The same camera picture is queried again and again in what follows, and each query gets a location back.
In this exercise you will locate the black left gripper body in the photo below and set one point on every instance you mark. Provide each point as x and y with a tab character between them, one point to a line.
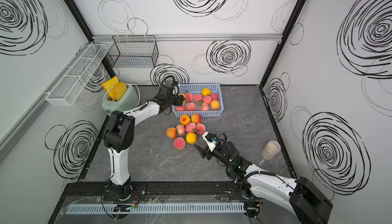
177	101

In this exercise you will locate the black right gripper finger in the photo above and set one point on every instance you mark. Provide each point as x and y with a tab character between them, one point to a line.
202	151
208	155

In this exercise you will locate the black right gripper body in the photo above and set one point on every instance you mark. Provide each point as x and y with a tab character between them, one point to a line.
218	154

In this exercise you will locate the yellow peach with leaf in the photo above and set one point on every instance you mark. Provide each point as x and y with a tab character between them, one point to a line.
183	95

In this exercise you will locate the dark pink peach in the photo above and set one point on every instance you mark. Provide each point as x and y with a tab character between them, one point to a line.
180	108

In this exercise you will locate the orange yellow peach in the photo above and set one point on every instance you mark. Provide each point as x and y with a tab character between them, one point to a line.
215	104

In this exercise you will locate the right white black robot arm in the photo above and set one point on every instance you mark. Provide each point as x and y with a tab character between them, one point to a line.
299	196

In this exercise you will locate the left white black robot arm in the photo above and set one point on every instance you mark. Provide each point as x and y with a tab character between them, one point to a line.
120	130

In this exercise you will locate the light blue plastic basket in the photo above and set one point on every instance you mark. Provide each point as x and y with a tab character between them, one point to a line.
196	89

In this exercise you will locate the red yellow peach by basket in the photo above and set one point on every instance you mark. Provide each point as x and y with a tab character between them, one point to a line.
196	118

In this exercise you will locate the pink peach with leaf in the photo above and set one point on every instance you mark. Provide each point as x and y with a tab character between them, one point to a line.
200	129

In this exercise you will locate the pale pink peach middle left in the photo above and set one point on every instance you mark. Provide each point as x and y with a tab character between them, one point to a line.
180	129

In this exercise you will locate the mint green toaster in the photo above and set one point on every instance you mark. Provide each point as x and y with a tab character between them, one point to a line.
129	101

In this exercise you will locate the orange peach left of pile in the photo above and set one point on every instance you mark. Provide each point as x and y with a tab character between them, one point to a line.
171	132

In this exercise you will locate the front yellow toast slice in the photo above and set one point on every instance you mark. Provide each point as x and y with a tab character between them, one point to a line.
119	90

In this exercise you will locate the yellow toast slice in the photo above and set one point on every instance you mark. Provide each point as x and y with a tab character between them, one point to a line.
119	90
110	85

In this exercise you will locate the rear yellow toast slice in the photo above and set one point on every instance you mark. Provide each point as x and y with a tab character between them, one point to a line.
110	85

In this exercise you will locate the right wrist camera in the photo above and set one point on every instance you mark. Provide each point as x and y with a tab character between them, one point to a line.
210	139

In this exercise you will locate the black wire wall basket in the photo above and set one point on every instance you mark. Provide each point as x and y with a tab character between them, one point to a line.
136	51

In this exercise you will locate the white slotted cable duct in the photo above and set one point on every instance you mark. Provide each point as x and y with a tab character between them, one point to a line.
170	208

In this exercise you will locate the white wire wall shelf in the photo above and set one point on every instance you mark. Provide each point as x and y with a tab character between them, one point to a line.
76	77

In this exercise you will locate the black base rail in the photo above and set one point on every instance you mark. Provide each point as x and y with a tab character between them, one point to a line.
147	190

